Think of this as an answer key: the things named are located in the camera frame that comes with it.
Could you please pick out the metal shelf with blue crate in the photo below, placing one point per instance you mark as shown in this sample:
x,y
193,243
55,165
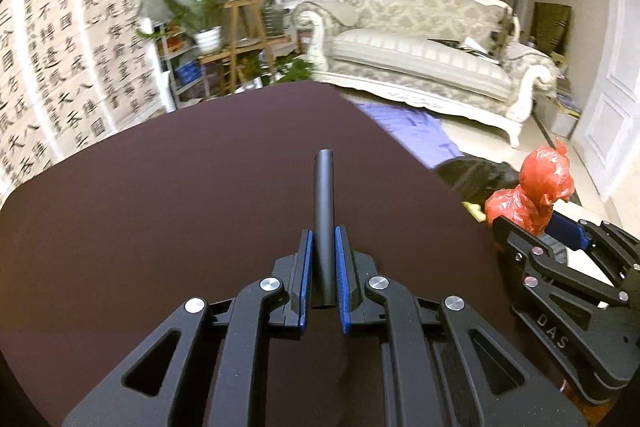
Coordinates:
x,y
178,55

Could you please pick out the red plastic bag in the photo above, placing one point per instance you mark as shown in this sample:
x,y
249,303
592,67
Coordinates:
x,y
544,179

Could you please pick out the white potted plant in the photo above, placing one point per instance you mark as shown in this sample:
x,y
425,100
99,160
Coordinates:
x,y
200,21

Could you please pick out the black bag lined trash bin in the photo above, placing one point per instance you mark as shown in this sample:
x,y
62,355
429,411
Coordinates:
x,y
475,179

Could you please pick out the storage box with books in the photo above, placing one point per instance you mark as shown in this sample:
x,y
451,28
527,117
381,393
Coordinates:
x,y
555,116

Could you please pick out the white panel door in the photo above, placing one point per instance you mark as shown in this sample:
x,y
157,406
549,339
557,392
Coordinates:
x,y
609,127

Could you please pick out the dark maroon tablecloth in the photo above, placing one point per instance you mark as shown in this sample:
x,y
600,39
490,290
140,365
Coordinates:
x,y
98,250

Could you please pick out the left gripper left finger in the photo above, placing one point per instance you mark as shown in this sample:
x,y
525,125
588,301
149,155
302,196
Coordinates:
x,y
207,363

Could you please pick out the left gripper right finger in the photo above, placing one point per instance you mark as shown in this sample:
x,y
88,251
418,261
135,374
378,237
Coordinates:
x,y
442,363

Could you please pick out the purple cloth on floor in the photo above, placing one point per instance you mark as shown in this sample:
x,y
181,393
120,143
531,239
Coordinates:
x,y
419,132

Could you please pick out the ornate white sofa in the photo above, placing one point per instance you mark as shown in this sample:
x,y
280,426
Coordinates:
x,y
386,48

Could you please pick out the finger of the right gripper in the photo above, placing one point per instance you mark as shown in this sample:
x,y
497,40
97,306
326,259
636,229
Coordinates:
x,y
612,249
534,258

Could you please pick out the wooden plant stand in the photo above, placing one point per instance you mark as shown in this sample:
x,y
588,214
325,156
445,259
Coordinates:
x,y
246,33

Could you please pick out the small floor plant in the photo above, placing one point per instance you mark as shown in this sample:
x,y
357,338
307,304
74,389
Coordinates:
x,y
293,68

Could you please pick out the papers on sofa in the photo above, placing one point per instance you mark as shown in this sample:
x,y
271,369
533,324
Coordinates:
x,y
467,45

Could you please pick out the dark framed picture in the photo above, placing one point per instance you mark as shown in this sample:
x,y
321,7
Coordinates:
x,y
550,27

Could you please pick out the calligraphy wall scroll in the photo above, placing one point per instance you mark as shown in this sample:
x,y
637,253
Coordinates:
x,y
73,73

